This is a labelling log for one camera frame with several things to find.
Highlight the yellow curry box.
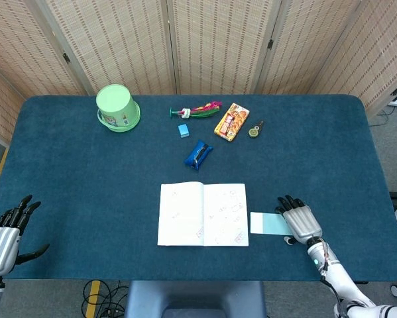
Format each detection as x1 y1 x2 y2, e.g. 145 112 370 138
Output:
213 102 251 142

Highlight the bamboo folding screen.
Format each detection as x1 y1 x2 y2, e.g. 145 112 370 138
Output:
0 0 397 143

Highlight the green feather shuttlecock toy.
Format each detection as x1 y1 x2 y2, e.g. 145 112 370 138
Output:
168 99 223 119

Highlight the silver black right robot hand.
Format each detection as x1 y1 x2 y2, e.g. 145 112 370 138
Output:
274 194 323 246

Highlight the teal white bookmark pink tassel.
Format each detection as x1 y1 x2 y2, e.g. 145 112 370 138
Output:
249 211 292 237

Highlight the blue felt table cover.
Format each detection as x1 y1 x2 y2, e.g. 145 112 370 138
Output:
0 94 397 282

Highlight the green plastic bucket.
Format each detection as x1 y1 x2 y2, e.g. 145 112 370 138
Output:
95 84 142 133

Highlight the black floor cable bundle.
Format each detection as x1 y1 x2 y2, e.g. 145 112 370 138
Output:
82 280 129 318

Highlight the olive green tape measure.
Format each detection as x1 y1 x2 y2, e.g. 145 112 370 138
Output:
247 120 265 138

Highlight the blue tissue pack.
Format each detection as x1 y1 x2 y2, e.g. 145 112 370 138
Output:
183 139 214 172

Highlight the yellow cover notebook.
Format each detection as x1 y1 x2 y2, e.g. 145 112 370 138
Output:
156 181 250 248

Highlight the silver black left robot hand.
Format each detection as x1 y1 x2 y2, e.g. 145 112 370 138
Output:
0 194 50 276

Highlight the dark blue robot torso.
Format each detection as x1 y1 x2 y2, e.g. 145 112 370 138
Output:
124 280 267 318

